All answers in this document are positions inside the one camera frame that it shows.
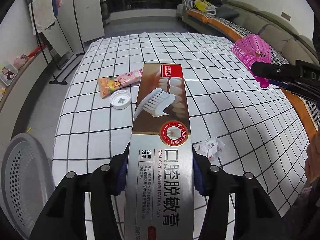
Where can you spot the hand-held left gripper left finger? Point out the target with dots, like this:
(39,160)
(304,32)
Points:
(122,177)

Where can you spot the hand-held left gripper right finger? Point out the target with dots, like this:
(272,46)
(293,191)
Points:
(197,180)

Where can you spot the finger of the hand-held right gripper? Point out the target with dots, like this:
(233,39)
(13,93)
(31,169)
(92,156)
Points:
(295,85)
(275,71)

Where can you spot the small pink plastic basket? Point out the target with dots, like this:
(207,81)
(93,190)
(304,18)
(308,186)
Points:
(250,47)

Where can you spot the red silver toothpaste box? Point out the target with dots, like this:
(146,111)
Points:
(162,130)

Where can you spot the grey perforated plastic basket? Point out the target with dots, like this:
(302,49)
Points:
(25,180)

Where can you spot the person's right forearm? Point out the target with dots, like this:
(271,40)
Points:
(313,157)

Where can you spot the crumpled white paper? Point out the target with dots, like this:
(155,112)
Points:
(210,147)

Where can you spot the green grey sofa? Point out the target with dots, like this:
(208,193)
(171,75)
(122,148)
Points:
(275,25)

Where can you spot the white black grid sheet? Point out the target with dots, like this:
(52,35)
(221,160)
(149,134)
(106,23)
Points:
(212,105)

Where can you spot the grey cushion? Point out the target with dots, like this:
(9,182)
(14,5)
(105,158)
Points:
(227,11)

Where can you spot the white round cap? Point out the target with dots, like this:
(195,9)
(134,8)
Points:
(121,100)

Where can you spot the white bag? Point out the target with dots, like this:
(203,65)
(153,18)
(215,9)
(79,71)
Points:
(210,10)

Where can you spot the black cloth item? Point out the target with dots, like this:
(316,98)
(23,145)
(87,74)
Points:
(215,2)

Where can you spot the orange pink snack packet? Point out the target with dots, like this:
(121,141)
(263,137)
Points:
(117,82)

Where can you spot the yellow cloth item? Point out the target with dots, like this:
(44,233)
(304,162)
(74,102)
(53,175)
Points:
(201,5)

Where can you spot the black metal clothes rack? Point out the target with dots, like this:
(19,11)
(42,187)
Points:
(58,82)

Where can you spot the leaning black framed mirror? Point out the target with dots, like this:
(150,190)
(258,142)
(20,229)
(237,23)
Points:
(58,47)

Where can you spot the red flat item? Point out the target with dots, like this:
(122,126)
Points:
(37,51)

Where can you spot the pink plush toy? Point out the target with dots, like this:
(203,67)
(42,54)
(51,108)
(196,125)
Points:
(21,60)

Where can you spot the white cabinet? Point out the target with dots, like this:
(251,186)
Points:
(87,12)

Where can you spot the white hanging towel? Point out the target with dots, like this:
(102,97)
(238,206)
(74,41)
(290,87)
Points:
(41,12)

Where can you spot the blue hanging garment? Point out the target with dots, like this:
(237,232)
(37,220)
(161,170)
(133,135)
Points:
(54,2)

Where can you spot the wall socket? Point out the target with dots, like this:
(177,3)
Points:
(286,16)

